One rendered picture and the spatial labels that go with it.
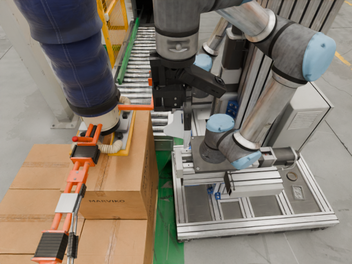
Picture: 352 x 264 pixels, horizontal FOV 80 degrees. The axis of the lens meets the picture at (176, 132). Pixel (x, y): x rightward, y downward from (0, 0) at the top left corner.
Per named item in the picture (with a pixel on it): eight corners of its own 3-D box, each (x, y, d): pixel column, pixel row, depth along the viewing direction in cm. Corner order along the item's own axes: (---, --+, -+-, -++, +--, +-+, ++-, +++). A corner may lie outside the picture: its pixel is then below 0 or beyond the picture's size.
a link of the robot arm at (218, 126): (218, 126, 106) (223, 106, 96) (236, 144, 98) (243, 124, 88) (198, 135, 102) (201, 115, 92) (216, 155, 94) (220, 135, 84)
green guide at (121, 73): (132, 23, 329) (132, 17, 322) (139, 23, 329) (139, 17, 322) (111, 85, 224) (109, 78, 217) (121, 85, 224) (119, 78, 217)
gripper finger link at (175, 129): (164, 149, 49) (162, 109, 47) (189, 147, 49) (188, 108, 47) (164, 153, 46) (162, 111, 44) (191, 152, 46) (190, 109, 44)
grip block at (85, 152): (79, 150, 94) (75, 142, 90) (101, 150, 94) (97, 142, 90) (73, 166, 89) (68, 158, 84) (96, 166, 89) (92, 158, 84)
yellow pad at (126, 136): (120, 109, 126) (118, 102, 123) (136, 109, 126) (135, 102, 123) (108, 156, 104) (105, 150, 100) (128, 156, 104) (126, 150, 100)
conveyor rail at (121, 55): (132, 32, 340) (130, 20, 326) (135, 32, 340) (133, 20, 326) (95, 147, 189) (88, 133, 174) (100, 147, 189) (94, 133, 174)
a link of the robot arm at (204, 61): (188, 82, 130) (190, 62, 120) (193, 70, 139) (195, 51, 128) (208, 85, 128) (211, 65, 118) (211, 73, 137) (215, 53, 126)
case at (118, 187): (106, 144, 173) (91, 108, 143) (154, 144, 173) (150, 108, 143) (85, 219, 134) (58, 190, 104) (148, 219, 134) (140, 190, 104)
